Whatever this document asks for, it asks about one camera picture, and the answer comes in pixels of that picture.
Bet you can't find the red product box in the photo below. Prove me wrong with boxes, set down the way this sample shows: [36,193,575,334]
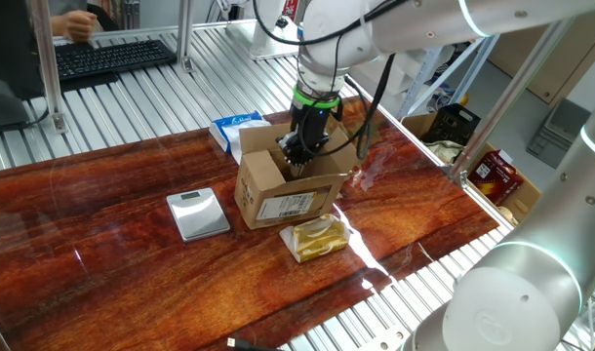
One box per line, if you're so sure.
[466,149,526,207]

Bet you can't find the black office chair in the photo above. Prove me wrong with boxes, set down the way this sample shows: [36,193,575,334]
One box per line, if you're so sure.
[84,3,119,33]

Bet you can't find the open cardboard bin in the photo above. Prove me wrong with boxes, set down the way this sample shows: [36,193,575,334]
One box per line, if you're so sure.
[401,111,542,221]

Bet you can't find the person in grey shirt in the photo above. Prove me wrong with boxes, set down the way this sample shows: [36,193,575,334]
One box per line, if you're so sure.
[47,0,88,17]

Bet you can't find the yellow wrapped packet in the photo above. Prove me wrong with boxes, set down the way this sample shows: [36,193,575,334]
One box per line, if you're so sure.
[279,213,351,264]

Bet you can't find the brown cardboard box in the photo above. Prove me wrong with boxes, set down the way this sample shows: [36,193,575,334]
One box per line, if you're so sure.
[233,122,361,230]

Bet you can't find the black computer monitor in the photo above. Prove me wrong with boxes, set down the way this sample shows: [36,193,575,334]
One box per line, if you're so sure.
[0,0,46,134]

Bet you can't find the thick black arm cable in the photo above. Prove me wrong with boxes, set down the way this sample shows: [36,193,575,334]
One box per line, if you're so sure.
[252,0,409,161]

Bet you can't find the wooden cabinet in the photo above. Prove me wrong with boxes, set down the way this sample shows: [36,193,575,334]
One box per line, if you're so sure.
[487,9,595,107]

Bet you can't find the black monitor cable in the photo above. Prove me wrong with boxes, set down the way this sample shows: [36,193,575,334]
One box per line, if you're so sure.
[26,104,53,127]

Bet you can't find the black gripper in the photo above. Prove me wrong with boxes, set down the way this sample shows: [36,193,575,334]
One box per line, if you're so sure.
[276,102,338,170]

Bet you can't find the bare person hand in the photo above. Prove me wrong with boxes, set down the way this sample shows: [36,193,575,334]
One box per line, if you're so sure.
[58,10,99,44]

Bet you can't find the blue tissue pack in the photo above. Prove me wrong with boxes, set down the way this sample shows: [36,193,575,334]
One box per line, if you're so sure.
[209,110,272,165]

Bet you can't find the grey stacked trays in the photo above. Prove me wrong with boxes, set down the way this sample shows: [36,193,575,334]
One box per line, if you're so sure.
[525,98,592,171]

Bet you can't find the silver digital scale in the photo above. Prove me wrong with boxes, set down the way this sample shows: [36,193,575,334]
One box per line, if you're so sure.
[166,187,231,244]

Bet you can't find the black keyboard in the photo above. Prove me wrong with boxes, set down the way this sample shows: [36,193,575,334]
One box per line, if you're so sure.
[53,38,178,83]

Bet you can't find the wood pattern table mat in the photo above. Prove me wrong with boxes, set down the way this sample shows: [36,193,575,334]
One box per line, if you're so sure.
[0,95,501,351]

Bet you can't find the white metal shelf frame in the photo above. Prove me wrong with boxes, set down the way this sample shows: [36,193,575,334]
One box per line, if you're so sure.
[397,36,499,121]

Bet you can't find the beige cloth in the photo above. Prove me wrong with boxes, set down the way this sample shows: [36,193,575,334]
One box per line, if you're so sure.
[426,139,467,166]

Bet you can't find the aluminium frame post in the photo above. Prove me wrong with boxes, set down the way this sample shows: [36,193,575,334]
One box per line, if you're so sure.
[447,19,572,186]
[27,0,70,136]
[175,0,197,73]

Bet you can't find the white camera stand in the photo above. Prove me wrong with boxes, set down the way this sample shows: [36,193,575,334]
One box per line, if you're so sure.
[226,0,301,62]

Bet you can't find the black USB cable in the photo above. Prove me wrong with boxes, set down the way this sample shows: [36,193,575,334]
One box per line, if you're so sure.
[226,336,282,351]

